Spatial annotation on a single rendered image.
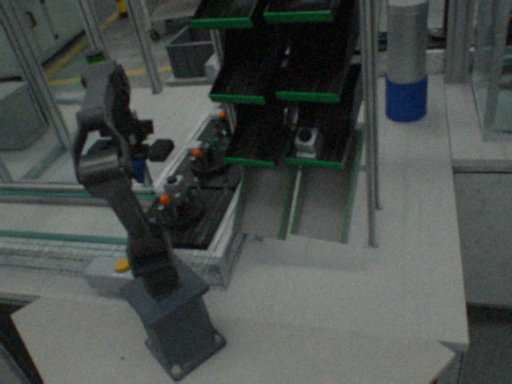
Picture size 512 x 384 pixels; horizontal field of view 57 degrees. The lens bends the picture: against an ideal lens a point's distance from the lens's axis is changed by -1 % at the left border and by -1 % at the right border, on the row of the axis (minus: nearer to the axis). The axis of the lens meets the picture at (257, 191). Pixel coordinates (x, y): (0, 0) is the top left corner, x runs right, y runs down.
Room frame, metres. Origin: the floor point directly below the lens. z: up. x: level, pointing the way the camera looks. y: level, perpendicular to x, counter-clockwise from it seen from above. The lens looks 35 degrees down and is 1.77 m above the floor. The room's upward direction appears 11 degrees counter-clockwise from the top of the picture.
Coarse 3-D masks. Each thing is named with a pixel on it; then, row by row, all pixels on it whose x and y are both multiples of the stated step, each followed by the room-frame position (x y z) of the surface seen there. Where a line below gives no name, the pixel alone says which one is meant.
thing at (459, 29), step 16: (464, 0) 1.82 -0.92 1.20; (448, 16) 1.87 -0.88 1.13; (464, 16) 1.82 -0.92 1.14; (448, 32) 1.84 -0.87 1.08; (464, 32) 1.82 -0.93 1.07; (448, 48) 1.84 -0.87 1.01; (464, 48) 1.82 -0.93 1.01; (448, 64) 1.83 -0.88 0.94; (464, 64) 1.81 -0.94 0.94; (448, 80) 1.83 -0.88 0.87; (464, 80) 1.81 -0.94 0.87
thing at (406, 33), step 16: (400, 0) 1.62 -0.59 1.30; (416, 0) 1.60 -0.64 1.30; (400, 16) 1.59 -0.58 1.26; (416, 16) 1.58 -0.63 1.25; (400, 32) 1.59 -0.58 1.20; (416, 32) 1.58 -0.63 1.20; (400, 48) 1.59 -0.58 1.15; (416, 48) 1.58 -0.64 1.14; (400, 64) 1.59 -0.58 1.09; (416, 64) 1.58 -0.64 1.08; (400, 80) 1.59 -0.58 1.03; (416, 80) 1.58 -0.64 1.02
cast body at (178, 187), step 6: (168, 180) 1.11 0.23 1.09; (174, 180) 1.11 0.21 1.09; (180, 180) 1.12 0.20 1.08; (168, 186) 1.10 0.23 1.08; (174, 186) 1.09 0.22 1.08; (180, 186) 1.11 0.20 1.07; (186, 186) 1.14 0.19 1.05; (168, 192) 1.10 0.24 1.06; (174, 192) 1.10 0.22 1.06; (180, 192) 1.10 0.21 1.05; (186, 192) 1.13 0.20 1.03; (174, 198) 1.09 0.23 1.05; (180, 198) 1.09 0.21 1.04; (174, 204) 1.09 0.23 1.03; (180, 204) 1.08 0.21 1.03
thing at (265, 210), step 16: (288, 144) 1.06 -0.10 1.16; (256, 176) 1.04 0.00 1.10; (272, 176) 1.02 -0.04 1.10; (288, 176) 1.00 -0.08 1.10; (240, 192) 1.00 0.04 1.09; (256, 192) 1.01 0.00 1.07; (272, 192) 0.99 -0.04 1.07; (288, 192) 0.94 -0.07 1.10; (240, 208) 0.98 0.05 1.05; (256, 208) 0.98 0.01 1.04; (272, 208) 0.96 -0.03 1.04; (288, 208) 0.93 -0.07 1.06; (240, 224) 0.97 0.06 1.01; (256, 224) 0.95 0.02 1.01; (272, 224) 0.94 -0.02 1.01; (288, 224) 0.92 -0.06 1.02
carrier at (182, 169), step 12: (192, 144) 1.48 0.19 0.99; (204, 144) 1.36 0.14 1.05; (216, 144) 1.39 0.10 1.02; (192, 156) 1.44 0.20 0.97; (204, 156) 1.35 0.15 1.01; (216, 156) 1.37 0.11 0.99; (180, 168) 1.37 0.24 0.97; (192, 168) 1.32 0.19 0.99; (204, 168) 1.30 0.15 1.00; (216, 168) 1.29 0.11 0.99; (228, 168) 1.31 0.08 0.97; (192, 180) 1.28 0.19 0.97; (204, 180) 1.27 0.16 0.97; (216, 180) 1.26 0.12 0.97; (228, 180) 1.24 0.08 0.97
